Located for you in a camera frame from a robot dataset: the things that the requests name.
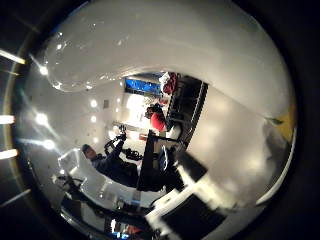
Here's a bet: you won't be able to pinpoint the black monitor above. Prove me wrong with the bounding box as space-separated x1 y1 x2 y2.
137 129 168 193

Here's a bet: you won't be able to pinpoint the seated person dark clothes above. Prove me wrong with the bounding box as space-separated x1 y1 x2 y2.
81 131 140 188

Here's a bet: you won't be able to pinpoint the white side desk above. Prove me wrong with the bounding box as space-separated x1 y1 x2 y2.
57 147 168 209

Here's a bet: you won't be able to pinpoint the person in red shirt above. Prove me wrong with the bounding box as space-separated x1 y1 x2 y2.
144 103 168 133

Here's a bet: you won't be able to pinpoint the black shelf rack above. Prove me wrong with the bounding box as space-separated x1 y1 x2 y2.
165 75 210 148

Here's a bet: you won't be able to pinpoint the red hanging garment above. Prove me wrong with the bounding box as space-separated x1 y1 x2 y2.
159 71 180 96

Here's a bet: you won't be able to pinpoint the black camera stand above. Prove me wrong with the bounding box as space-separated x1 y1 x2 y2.
103 123 144 162

